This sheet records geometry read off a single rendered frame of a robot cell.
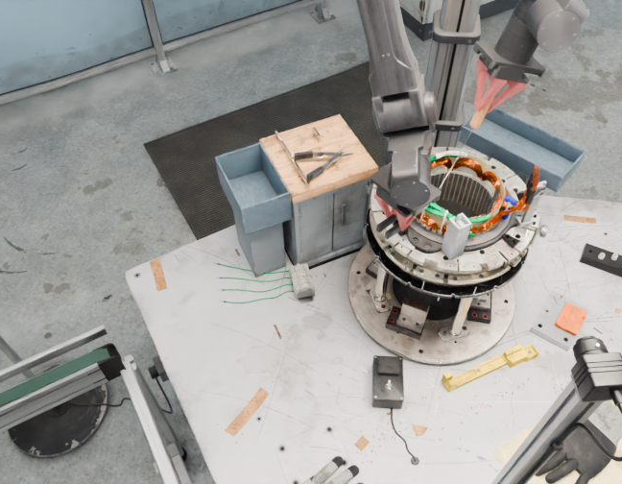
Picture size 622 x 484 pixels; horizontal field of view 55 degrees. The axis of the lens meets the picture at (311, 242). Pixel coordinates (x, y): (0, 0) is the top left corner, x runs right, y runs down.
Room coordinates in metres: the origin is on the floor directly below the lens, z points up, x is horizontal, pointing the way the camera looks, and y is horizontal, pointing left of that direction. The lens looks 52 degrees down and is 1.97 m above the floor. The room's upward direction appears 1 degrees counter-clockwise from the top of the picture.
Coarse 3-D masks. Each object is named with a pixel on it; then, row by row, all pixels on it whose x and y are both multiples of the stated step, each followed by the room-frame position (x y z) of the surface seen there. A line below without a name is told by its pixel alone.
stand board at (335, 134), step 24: (336, 120) 1.05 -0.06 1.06; (264, 144) 0.98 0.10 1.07; (288, 144) 0.97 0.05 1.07; (312, 144) 0.97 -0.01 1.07; (336, 144) 0.97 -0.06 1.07; (360, 144) 0.97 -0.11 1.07; (288, 168) 0.90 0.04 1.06; (312, 168) 0.90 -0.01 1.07; (336, 168) 0.90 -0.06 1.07; (360, 168) 0.90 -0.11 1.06; (312, 192) 0.84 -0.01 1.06
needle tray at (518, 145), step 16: (496, 112) 1.08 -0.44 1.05; (464, 128) 1.02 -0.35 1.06; (480, 128) 1.06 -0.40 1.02; (496, 128) 1.06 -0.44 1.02; (512, 128) 1.05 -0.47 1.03; (528, 128) 1.02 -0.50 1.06; (480, 144) 0.98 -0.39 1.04; (496, 144) 0.96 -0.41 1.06; (512, 144) 1.00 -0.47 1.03; (528, 144) 1.00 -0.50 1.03; (544, 144) 0.99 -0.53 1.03; (560, 144) 0.97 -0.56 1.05; (512, 160) 0.93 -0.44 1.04; (528, 160) 0.91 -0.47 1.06; (544, 160) 0.95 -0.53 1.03; (560, 160) 0.95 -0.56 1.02; (576, 160) 0.91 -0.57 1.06; (528, 176) 0.90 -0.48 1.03; (544, 176) 0.88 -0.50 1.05; (560, 176) 0.86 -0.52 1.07
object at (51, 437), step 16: (48, 368) 0.97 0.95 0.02; (80, 400) 0.84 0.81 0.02; (96, 400) 0.84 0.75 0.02; (48, 416) 0.79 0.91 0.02; (64, 416) 0.79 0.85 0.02; (80, 416) 0.78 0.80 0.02; (96, 416) 0.78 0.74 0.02; (16, 432) 0.73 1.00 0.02; (32, 432) 0.73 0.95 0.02; (48, 432) 0.73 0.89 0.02; (64, 432) 0.73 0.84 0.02; (80, 432) 0.73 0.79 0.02; (32, 448) 0.68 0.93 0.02; (48, 448) 0.67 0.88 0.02; (64, 448) 0.67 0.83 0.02
